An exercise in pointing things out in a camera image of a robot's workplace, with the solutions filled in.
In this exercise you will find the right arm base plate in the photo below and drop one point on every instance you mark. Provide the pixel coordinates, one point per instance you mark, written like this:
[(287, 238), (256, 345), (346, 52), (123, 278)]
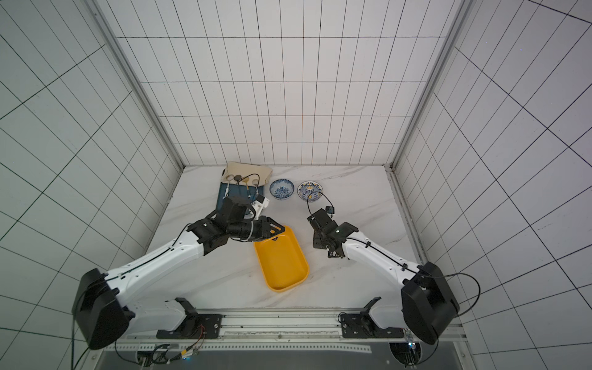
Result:
[(361, 326)]

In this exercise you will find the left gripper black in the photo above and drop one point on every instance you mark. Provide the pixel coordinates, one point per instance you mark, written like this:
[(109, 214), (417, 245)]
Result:
[(265, 223)]

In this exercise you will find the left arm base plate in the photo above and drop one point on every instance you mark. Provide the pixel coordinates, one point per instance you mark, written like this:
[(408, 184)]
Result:
[(195, 326)]

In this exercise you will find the aluminium mounting rail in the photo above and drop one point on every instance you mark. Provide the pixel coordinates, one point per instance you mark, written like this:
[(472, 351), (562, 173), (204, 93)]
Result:
[(271, 330)]

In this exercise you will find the dark blue rectangular tray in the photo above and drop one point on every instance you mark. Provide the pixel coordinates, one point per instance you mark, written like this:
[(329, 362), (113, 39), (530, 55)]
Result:
[(241, 190)]

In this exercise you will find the white handled spoon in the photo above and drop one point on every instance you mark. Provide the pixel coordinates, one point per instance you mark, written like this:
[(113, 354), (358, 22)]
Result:
[(228, 179)]

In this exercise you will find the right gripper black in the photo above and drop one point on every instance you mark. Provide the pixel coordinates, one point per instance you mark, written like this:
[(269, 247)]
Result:
[(319, 223)]

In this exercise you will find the beige folded cloth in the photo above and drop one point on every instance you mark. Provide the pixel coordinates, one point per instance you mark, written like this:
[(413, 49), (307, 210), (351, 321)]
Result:
[(263, 173)]

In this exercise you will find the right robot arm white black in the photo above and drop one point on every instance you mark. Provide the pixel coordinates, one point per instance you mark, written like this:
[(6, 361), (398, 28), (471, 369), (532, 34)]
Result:
[(422, 303)]

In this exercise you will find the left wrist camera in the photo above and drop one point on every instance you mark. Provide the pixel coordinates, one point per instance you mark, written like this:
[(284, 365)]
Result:
[(259, 204)]

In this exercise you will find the yellow plastic storage tray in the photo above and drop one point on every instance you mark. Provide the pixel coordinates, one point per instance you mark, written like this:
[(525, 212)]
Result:
[(282, 261)]

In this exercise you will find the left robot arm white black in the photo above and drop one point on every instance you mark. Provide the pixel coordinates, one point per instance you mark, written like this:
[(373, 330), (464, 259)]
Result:
[(108, 305)]

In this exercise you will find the yellow blue patterned bowl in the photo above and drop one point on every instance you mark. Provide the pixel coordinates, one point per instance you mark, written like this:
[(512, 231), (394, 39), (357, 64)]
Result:
[(310, 191)]

